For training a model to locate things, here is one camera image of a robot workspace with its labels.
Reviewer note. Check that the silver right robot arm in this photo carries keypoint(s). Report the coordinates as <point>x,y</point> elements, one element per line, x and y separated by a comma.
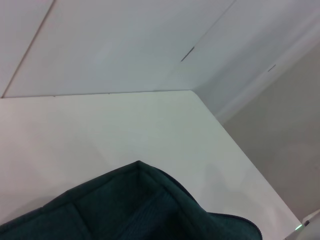
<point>312,225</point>

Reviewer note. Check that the dark teal insulated lunch bag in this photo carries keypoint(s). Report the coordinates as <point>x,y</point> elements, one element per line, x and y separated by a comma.
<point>125,212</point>

